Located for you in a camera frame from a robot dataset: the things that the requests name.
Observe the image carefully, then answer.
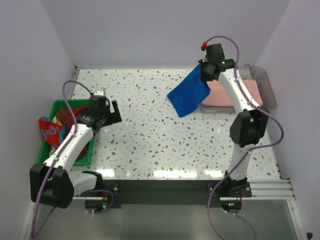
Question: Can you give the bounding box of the pink towel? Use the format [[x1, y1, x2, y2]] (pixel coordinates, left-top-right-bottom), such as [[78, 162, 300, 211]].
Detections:
[[201, 79, 263, 107]]

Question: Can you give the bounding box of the blue towel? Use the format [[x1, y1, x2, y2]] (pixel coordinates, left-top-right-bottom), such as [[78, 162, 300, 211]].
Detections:
[[167, 64, 211, 118]]

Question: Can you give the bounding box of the red patterned towel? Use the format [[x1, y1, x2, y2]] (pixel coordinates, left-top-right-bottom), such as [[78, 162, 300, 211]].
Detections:
[[38, 117, 66, 148]]

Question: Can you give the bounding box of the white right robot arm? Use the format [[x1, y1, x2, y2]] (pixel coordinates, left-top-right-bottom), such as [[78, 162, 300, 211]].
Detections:
[[199, 42, 268, 197]]

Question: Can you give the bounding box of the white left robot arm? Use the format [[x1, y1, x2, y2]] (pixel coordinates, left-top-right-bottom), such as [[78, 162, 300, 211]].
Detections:
[[29, 95, 122, 209]]

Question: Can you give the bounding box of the brown towel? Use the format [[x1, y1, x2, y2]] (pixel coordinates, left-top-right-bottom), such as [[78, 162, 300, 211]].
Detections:
[[54, 106, 88, 161]]

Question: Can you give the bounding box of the yellow striped towel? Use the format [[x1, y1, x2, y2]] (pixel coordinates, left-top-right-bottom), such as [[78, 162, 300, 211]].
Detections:
[[49, 116, 62, 156]]

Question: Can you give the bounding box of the clear plastic container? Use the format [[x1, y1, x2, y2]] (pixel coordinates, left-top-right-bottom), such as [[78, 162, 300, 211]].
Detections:
[[199, 64, 277, 114]]

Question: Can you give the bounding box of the green plastic bin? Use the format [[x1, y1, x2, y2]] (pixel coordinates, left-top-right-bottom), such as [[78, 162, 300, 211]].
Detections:
[[36, 99, 95, 167]]

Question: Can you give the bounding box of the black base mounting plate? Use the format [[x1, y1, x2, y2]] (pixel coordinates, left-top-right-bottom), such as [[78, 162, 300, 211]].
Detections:
[[73, 179, 252, 210]]

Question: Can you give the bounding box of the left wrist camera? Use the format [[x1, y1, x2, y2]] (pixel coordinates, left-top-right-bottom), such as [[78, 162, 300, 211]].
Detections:
[[93, 89, 106, 97]]

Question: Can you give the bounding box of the aluminium frame rail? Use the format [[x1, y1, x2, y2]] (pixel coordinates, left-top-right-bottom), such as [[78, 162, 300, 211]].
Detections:
[[31, 65, 297, 201]]

